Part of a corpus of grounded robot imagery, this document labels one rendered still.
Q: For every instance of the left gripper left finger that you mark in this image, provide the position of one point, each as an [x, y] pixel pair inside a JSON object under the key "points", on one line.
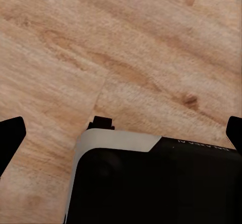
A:
{"points": [[12, 133]]}

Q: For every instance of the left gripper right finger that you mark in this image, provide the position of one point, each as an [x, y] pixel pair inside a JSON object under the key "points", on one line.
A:
{"points": [[234, 132]]}

